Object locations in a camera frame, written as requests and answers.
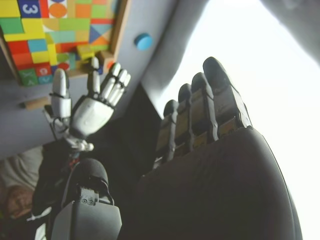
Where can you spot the dark blue U cube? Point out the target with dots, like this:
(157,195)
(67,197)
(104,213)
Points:
(101,70)

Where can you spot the yellow cube block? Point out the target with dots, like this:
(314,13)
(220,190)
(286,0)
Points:
(85,52)

